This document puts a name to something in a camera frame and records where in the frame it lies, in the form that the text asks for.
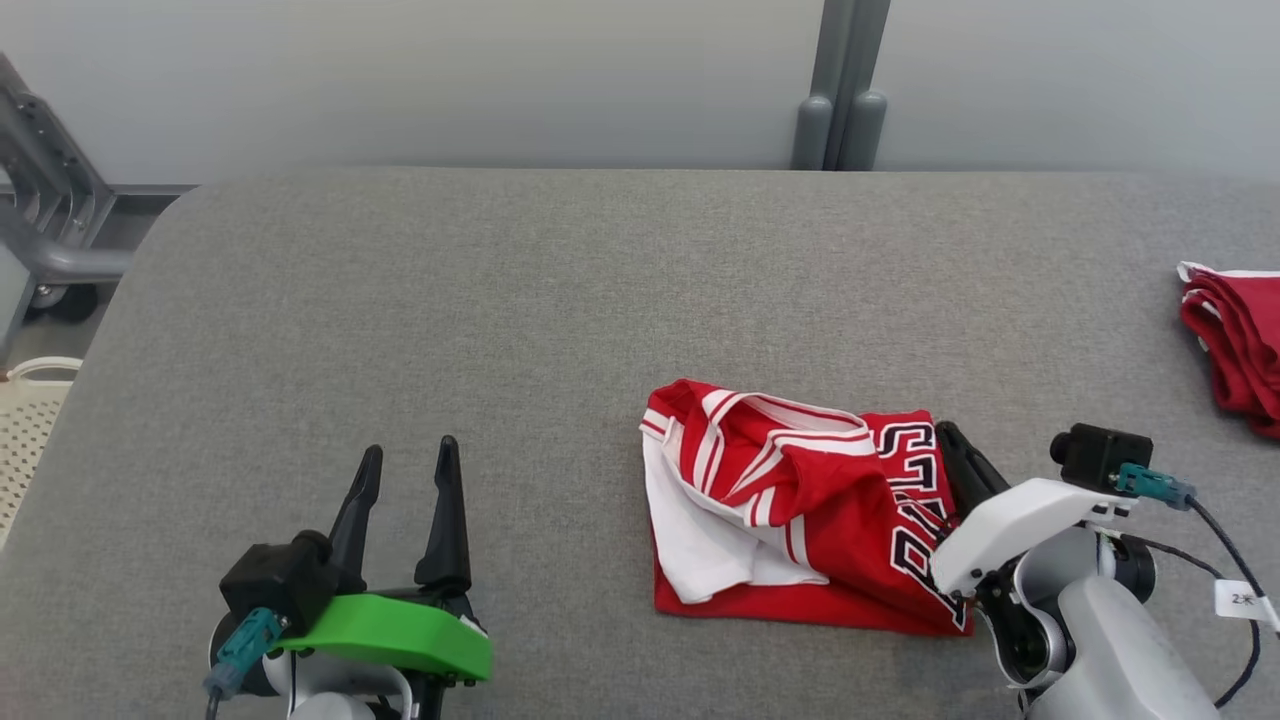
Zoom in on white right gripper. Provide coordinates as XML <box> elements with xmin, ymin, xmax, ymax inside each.
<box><xmin>930</xmin><ymin>421</ymin><xmax>1158</xmax><ymax>606</ymax></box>

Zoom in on white cable label tag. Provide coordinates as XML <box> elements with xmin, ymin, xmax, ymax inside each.
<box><xmin>1214</xmin><ymin>578</ymin><xmax>1280</xmax><ymax>633</ymax></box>

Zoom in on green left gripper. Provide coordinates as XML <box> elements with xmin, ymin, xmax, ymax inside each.
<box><xmin>208</xmin><ymin>435</ymin><xmax>493</xmax><ymax>698</ymax></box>

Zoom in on grey metal frame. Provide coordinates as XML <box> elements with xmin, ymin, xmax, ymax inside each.
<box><xmin>0</xmin><ymin>52</ymin><xmax>136</xmax><ymax>351</ymax></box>

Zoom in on red and white jersey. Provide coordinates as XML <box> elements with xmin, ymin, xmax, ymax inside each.
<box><xmin>640</xmin><ymin>378</ymin><xmax>976</xmax><ymax>638</ymax></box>

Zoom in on red shorts with white trim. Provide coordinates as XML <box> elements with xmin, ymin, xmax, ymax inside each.
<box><xmin>1177</xmin><ymin>261</ymin><xmax>1280</xmax><ymax>441</ymax></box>

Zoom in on left arm cable teal plug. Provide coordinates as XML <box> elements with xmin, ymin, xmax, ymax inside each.
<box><xmin>203</xmin><ymin>607</ymin><xmax>286</xmax><ymax>720</ymax></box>

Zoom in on grey partition post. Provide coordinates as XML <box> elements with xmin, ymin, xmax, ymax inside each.
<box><xmin>790</xmin><ymin>0</ymin><xmax>891</xmax><ymax>172</ymax></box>

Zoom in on white perforated laundry basket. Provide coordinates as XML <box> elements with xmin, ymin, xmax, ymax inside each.
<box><xmin>0</xmin><ymin>356</ymin><xmax>84</xmax><ymax>546</ymax></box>

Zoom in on black caster wheel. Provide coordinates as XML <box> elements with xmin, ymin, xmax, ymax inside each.
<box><xmin>28</xmin><ymin>283</ymin><xmax>101</xmax><ymax>324</ymax></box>

